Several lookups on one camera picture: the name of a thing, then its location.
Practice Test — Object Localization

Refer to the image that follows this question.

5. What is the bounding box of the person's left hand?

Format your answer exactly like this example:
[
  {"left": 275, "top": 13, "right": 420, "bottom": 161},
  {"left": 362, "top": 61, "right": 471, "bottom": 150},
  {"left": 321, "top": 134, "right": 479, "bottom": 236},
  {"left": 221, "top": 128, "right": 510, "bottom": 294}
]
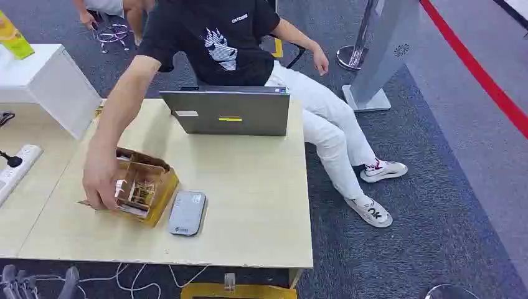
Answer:
[{"left": 311, "top": 43, "right": 330, "bottom": 77}]

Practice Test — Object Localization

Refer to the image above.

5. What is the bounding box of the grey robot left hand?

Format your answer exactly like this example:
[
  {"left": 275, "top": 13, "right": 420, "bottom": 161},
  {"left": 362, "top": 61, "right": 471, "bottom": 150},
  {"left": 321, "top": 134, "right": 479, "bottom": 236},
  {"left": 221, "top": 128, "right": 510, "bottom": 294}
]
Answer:
[{"left": 0, "top": 263, "right": 80, "bottom": 299}]

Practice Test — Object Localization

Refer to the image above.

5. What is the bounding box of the person's right hand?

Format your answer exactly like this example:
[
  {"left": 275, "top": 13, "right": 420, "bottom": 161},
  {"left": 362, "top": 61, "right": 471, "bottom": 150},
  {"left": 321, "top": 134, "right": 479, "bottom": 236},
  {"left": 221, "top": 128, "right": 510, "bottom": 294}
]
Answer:
[{"left": 82, "top": 142, "right": 123, "bottom": 212}]

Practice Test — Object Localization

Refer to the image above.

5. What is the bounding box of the wooden card box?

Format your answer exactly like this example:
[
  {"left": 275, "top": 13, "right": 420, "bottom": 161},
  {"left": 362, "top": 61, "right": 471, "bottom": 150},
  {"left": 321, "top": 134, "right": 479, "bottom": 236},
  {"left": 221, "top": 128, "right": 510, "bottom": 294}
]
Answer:
[{"left": 105, "top": 147, "right": 181, "bottom": 228}]

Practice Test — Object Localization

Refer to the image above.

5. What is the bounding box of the black chair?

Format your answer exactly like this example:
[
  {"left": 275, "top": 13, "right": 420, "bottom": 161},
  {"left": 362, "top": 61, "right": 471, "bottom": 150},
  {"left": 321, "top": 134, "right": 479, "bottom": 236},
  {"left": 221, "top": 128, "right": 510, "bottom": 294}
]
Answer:
[{"left": 258, "top": 0, "right": 308, "bottom": 70}]

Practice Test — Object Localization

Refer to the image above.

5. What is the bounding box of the cards stack with print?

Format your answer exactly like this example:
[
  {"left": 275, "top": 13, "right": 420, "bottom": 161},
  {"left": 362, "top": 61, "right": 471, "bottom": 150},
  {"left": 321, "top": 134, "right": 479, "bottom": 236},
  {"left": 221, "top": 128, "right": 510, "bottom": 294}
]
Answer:
[{"left": 115, "top": 179, "right": 156, "bottom": 218}]

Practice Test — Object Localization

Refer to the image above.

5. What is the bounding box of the grey standing kiosk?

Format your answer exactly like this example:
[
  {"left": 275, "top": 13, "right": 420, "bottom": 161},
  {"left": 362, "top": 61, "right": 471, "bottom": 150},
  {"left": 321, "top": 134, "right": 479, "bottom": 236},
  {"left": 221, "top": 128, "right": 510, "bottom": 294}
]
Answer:
[{"left": 342, "top": 0, "right": 422, "bottom": 113}]

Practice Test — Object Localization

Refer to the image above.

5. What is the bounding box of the white power strip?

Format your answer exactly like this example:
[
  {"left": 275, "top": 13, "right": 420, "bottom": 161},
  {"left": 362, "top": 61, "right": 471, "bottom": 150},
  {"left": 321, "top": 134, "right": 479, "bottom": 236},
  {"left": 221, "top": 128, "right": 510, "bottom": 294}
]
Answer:
[{"left": 0, "top": 144, "right": 44, "bottom": 207}]

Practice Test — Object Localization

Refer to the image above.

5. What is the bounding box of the black plug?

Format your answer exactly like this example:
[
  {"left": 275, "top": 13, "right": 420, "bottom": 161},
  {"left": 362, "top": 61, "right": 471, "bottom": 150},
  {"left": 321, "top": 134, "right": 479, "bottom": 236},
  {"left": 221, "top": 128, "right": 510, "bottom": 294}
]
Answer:
[{"left": 0, "top": 150, "right": 24, "bottom": 169}]

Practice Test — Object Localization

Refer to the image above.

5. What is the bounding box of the grey pocket router device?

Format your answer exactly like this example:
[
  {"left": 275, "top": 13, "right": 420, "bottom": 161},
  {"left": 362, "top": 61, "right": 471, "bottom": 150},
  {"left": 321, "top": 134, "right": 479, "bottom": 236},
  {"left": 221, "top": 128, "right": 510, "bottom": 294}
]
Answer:
[{"left": 167, "top": 190, "right": 209, "bottom": 238}]

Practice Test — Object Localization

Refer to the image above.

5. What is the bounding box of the seated person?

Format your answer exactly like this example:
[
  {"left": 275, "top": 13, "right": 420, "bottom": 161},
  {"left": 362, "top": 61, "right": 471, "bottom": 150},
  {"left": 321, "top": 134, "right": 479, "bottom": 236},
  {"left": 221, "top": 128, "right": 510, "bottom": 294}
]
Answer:
[{"left": 82, "top": 0, "right": 409, "bottom": 229}]

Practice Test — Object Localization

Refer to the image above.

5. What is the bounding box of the grey laptop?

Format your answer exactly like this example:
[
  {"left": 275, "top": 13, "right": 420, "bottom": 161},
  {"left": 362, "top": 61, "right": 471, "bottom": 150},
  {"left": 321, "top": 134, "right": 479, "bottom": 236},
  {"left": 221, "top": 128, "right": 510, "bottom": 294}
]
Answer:
[{"left": 159, "top": 85, "right": 291, "bottom": 138}]

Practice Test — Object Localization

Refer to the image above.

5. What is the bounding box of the white cabinet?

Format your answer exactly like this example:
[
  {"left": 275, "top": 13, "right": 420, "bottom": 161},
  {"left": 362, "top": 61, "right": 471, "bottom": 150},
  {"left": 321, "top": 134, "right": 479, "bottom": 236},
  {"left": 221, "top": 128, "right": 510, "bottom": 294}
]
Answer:
[{"left": 0, "top": 44, "right": 103, "bottom": 141}]

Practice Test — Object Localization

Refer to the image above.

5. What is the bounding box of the red barrier belt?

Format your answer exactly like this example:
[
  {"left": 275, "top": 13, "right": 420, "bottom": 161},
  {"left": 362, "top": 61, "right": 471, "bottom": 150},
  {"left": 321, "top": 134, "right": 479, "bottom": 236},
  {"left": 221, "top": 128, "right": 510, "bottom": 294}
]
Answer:
[{"left": 419, "top": 0, "right": 528, "bottom": 140}]

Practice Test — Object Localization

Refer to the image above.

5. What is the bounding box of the yellow green carton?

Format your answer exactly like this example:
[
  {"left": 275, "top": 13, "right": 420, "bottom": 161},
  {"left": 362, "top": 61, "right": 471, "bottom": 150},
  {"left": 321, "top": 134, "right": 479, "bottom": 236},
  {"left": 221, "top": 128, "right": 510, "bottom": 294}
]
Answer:
[{"left": 0, "top": 9, "right": 36, "bottom": 61}]

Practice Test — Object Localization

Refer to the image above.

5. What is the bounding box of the crouching person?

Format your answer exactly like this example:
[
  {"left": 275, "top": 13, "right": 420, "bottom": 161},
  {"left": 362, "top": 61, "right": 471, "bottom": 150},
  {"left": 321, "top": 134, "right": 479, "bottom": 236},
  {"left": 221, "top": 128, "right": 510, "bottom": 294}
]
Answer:
[{"left": 73, "top": 0, "right": 156, "bottom": 47}]

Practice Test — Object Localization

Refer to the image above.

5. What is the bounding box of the yellow board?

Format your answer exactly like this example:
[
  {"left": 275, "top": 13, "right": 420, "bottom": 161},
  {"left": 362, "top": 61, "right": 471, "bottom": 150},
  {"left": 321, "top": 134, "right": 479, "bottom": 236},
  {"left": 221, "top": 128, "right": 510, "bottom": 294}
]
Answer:
[{"left": 179, "top": 282, "right": 298, "bottom": 299}]

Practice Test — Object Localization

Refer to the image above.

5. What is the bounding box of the dark round base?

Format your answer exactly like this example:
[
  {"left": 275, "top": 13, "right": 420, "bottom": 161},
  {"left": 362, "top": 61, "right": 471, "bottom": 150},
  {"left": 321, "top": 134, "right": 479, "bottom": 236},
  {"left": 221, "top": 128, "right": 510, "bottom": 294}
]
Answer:
[{"left": 418, "top": 283, "right": 482, "bottom": 299}]

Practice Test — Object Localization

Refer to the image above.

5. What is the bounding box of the chrome stanchion post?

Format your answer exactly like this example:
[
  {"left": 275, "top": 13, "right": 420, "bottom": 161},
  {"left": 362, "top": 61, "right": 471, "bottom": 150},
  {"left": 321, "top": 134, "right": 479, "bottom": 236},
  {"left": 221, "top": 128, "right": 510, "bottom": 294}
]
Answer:
[{"left": 336, "top": 0, "right": 375, "bottom": 72}]

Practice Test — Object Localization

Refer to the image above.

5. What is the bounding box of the white cable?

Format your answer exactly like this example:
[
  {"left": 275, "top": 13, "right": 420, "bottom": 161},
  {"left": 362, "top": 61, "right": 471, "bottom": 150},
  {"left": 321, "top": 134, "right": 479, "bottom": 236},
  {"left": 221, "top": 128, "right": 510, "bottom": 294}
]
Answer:
[{"left": 35, "top": 262, "right": 210, "bottom": 299}]

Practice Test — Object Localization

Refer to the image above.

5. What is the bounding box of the metal wire frame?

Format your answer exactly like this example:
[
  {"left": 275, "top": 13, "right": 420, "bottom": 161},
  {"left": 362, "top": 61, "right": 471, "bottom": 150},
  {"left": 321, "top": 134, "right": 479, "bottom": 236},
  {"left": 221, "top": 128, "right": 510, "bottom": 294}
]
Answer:
[{"left": 92, "top": 22, "right": 134, "bottom": 55}]

